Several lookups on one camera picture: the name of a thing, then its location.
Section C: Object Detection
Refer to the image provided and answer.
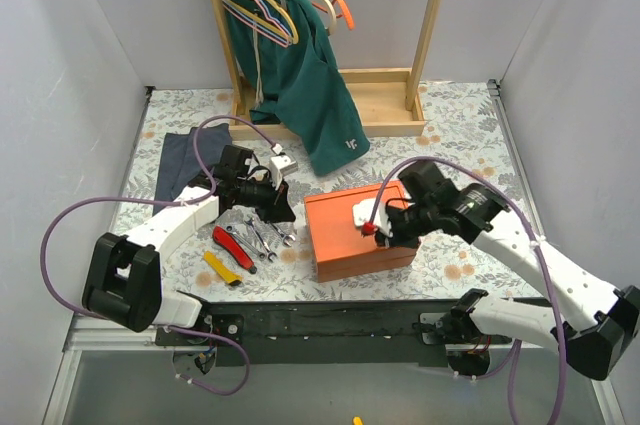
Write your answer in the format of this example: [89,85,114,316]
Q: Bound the steel open-end wrench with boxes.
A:
[244,218,277,263]

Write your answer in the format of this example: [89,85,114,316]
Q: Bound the navy blue cloth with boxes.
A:
[154,123,232,202]

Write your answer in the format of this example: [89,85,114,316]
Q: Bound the orange drawer box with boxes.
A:
[304,184,417,283]

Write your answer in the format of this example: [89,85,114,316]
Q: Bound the yellow utility knife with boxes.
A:
[203,251,242,287]

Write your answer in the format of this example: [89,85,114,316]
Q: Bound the steel combination wrench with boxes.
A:
[269,223,296,248]

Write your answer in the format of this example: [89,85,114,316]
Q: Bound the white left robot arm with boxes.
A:
[82,145,298,345]

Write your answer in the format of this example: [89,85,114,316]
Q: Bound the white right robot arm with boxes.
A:
[372,157,639,381]

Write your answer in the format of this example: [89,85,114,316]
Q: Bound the floral table mat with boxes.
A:
[121,82,539,302]

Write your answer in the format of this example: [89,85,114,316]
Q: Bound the steel ratchet wrench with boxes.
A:
[225,225,267,260]

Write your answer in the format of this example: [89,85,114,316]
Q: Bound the wooden clothes rack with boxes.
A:
[213,0,441,140]

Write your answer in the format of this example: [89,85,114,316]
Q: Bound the green shorts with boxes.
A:
[226,0,370,176]

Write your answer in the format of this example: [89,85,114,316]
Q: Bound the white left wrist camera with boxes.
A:
[268,143,298,189]

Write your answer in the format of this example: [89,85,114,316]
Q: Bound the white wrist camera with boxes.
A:
[352,198,393,237]
[268,143,298,189]

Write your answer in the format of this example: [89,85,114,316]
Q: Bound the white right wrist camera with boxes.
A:
[352,198,393,237]

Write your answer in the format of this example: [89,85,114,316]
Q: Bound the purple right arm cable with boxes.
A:
[367,156,571,425]

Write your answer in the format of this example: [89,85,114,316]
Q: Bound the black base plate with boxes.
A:
[154,294,521,376]

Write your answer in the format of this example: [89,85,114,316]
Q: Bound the yellow wire hanger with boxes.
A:
[222,0,299,48]

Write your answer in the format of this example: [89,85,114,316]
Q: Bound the aluminium frame rail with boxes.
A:
[42,316,156,424]

